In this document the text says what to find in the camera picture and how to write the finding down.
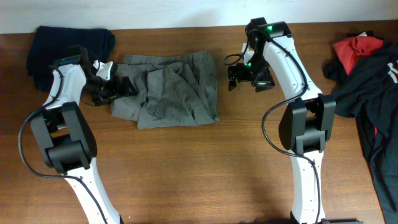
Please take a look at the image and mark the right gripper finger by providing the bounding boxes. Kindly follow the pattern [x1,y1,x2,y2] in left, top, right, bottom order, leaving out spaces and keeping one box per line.
[228,66,237,91]
[254,80,275,93]

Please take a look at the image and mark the grey shorts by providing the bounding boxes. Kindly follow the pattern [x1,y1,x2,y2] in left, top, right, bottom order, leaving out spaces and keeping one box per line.
[110,51,219,129]

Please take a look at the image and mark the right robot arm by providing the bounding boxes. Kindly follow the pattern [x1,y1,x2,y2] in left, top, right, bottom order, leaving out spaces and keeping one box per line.
[227,17,336,223]

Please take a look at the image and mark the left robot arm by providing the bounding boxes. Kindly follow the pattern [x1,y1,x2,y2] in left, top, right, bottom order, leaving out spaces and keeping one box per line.
[26,55,123,223]

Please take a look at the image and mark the folded navy blue garment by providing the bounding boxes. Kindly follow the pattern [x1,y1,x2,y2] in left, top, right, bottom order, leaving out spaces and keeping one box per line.
[26,26,116,93]

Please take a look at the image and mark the red garment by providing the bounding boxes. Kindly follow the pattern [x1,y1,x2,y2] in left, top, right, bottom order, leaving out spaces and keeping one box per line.
[333,36,384,75]

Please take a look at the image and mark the black printed t-shirt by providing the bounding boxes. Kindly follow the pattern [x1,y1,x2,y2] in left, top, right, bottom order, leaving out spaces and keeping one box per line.
[323,31,397,223]

